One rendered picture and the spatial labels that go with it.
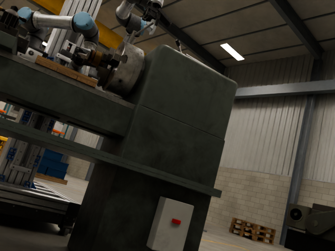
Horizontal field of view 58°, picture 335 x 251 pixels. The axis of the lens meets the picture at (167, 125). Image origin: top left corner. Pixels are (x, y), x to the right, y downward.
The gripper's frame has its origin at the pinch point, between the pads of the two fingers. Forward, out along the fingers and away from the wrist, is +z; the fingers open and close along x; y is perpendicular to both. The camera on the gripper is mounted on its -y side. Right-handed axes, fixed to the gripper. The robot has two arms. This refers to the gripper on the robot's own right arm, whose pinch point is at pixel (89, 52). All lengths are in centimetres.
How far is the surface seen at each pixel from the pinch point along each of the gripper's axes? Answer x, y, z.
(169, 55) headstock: 11.2, -39.2, 18.4
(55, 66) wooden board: -19.5, 14.0, 14.8
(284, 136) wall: 286, -867, -696
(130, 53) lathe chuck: 5.0, -19.2, 11.4
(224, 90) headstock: 7, -80, 18
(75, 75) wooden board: -19.8, 4.0, 14.8
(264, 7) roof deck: 651, -554, -591
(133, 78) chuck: -7.4, -25.8, 10.5
